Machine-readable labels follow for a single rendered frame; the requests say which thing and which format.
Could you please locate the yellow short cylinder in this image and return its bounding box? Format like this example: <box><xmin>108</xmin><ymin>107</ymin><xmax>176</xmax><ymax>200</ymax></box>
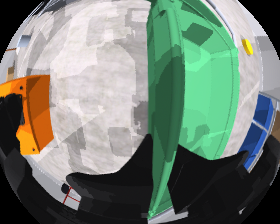
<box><xmin>242</xmin><ymin>39</ymin><xmax>253</xmax><ymax>55</ymax></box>

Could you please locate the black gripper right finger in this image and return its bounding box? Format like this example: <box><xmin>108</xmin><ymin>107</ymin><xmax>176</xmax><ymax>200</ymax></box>
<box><xmin>167</xmin><ymin>144</ymin><xmax>249</xmax><ymax>214</ymax></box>

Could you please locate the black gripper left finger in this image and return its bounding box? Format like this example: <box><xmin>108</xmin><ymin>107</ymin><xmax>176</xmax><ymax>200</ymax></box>
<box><xmin>65</xmin><ymin>135</ymin><xmax>153</xmax><ymax>218</ymax></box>

